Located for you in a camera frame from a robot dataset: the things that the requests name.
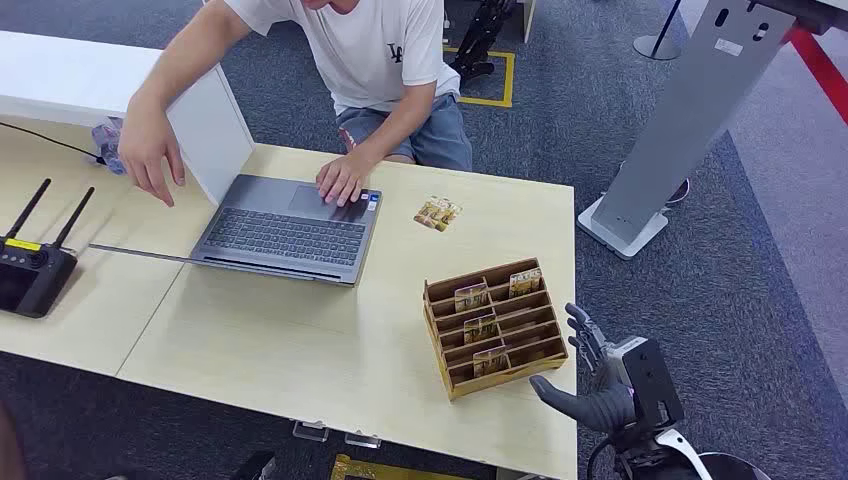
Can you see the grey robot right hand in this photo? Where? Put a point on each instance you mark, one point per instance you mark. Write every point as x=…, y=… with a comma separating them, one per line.
x=606, y=407

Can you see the person's left hand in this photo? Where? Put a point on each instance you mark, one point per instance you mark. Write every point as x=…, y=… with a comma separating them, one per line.
x=343, y=179

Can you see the person's right hand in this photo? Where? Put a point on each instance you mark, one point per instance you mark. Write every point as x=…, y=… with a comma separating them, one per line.
x=149, y=142

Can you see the printed yellow-brown card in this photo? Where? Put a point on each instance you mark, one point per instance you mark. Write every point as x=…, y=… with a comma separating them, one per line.
x=480, y=329
x=490, y=362
x=524, y=283
x=471, y=298

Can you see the person's right forearm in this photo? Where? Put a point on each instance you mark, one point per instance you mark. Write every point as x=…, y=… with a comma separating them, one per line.
x=169, y=69

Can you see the person's left forearm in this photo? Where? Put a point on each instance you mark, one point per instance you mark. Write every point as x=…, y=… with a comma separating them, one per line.
x=397, y=122

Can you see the wooden slotted card holder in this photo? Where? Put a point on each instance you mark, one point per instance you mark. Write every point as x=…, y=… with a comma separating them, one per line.
x=523, y=344

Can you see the person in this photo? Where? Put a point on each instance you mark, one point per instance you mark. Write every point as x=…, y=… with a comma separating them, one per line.
x=371, y=46

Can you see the clear plastic bottle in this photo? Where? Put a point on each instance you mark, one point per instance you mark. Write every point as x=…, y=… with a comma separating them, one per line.
x=108, y=142

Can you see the grey open laptop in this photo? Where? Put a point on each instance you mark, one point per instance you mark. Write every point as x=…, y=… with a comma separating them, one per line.
x=285, y=238

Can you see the small pile of printed cards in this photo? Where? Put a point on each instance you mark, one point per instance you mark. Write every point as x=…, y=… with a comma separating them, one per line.
x=437, y=213

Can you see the white desk partition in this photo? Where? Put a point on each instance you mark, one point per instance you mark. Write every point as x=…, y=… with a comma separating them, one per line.
x=66, y=73

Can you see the black remote controller with antennas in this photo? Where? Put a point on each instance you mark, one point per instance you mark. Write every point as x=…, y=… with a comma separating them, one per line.
x=33, y=275

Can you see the dark shoe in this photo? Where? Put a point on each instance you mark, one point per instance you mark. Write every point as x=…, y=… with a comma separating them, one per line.
x=680, y=191

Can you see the yellow-brown flat board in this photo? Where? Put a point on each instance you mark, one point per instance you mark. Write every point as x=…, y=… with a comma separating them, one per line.
x=371, y=472

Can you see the pale wooden cabinet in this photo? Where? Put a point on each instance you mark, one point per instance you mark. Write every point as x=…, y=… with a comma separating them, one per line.
x=528, y=16

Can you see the black object under desk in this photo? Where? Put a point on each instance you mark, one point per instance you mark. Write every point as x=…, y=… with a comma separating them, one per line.
x=255, y=467

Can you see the grey kiosk stand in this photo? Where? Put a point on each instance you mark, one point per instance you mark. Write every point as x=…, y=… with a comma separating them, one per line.
x=696, y=99

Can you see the stanchion pole with round base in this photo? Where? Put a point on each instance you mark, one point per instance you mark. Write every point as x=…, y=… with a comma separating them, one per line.
x=656, y=48

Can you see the red barrier strip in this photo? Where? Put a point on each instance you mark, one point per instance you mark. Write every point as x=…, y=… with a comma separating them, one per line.
x=821, y=69

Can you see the pale and black wrist camera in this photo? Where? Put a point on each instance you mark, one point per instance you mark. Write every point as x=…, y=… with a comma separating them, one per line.
x=652, y=381

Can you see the black folded robot frame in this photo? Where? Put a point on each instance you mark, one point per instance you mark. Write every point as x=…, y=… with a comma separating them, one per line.
x=478, y=40

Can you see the clear acrylic bracket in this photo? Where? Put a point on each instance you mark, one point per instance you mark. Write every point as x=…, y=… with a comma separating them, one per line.
x=310, y=432
x=362, y=440

